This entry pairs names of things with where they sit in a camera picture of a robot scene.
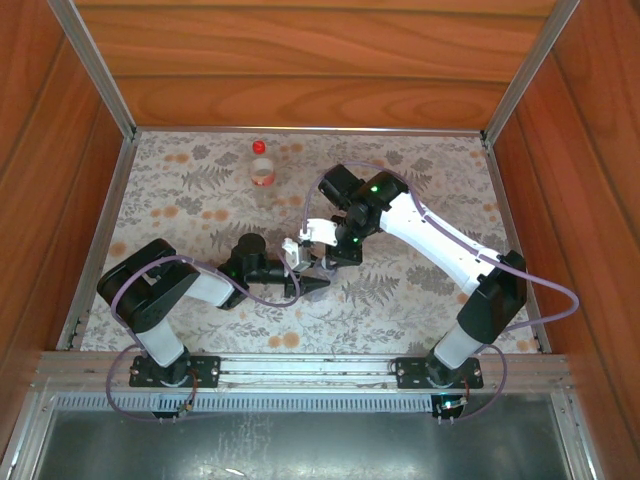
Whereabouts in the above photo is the small round controller board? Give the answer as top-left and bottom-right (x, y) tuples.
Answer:
(430, 393), (472, 427)
(151, 399), (197, 427)

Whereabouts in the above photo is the grey slotted cable duct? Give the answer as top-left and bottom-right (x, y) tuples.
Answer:
(48, 391), (557, 415)

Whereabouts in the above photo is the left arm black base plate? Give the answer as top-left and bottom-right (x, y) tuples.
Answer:
(128, 353), (222, 390)

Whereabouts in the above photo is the aluminium front rail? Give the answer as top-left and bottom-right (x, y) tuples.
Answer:
(30, 350), (572, 392)

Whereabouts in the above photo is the tall clear purple-tinted bottle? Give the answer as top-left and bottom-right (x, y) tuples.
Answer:
(312, 255), (345, 304)

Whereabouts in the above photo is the aluminium side rail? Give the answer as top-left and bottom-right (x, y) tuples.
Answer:
(480, 133), (552, 352)
(55, 135), (137, 352)

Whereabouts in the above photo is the floral tablecloth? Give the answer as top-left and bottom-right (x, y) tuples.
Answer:
(79, 130), (545, 354)

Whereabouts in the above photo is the wide clear plastic bottle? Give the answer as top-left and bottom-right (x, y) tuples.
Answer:
(248, 149), (278, 207)

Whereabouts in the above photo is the aluminium frame post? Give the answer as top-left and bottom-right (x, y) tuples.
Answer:
(478, 0), (582, 147)
(48, 0), (140, 142)

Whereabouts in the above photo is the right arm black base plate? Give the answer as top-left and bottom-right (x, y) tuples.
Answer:
(394, 355), (486, 391)

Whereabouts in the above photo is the shiny metal sheet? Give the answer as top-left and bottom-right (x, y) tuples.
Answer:
(32, 408), (574, 480)

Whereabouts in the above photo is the aluminium back rail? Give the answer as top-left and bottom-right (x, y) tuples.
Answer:
(133, 125), (487, 138)

